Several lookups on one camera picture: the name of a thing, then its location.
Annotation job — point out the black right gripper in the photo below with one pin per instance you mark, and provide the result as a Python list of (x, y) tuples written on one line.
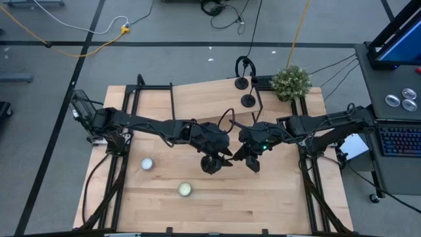
[(258, 138)]

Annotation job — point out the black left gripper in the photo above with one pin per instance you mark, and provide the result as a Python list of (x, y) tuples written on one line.
[(210, 140)]

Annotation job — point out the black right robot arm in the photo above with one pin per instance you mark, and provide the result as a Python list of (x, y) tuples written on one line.
[(329, 123)]

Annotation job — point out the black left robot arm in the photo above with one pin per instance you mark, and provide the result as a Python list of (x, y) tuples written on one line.
[(148, 126)]

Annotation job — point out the black power strip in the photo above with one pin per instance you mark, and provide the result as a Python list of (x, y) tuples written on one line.
[(264, 82)]

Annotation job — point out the potted plant with white flowers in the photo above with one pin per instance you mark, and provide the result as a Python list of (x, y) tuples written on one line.
[(291, 82)]

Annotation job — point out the white paper sheet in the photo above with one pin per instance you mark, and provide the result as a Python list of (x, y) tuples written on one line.
[(354, 146)]

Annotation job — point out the black caster wheel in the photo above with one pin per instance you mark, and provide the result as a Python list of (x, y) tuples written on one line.
[(374, 198)]

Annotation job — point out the dark grey side desk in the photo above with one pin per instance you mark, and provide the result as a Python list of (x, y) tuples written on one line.
[(371, 85)]

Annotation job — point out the backlit black keyboard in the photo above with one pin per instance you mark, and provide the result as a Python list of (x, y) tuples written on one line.
[(399, 141)]

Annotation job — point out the round silver tin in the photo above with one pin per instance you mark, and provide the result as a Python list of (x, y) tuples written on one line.
[(409, 105), (392, 100), (408, 93)]

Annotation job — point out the large black monitor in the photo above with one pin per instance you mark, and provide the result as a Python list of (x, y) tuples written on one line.
[(401, 46)]

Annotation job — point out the grey stand foot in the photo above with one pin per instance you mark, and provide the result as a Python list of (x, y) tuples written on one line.
[(16, 77), (33, 2)]

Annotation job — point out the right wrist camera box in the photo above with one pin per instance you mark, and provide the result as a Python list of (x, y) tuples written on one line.
[(253, 164)]

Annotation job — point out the black aluminium rig frame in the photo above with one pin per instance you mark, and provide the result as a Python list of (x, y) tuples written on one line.
[(148, 87)]

